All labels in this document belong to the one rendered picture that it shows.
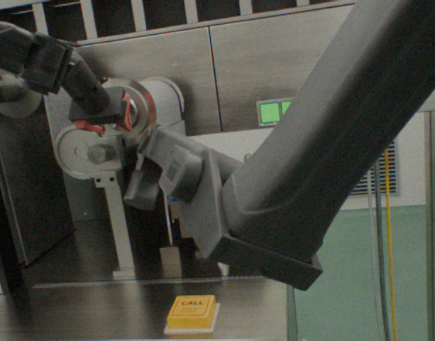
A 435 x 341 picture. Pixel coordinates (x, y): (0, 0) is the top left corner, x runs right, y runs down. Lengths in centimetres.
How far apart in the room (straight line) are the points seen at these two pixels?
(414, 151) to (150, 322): 318
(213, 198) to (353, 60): 13
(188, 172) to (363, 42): 16
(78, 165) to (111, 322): 37
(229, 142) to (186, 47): 243
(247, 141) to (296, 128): 333
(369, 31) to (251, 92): 96
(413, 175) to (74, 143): 315
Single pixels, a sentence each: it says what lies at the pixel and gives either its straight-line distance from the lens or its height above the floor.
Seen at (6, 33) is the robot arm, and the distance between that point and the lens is 65.
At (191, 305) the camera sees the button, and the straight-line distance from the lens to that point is 74.
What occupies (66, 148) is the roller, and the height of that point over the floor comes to 118.
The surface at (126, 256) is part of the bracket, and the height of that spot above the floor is 94.
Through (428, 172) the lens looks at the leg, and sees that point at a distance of 146.
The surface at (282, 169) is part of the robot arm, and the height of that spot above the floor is 124.
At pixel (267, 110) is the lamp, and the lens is 117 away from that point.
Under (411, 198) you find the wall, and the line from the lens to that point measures 381.
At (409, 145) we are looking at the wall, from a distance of 369.
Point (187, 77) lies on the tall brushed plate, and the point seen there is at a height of 131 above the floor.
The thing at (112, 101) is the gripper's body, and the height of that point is 128.
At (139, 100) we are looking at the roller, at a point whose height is 127.
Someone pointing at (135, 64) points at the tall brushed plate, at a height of 137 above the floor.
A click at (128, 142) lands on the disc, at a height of 118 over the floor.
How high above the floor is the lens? 129
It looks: 12 degrees down
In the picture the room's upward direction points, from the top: 7 degrees counter-clockwise
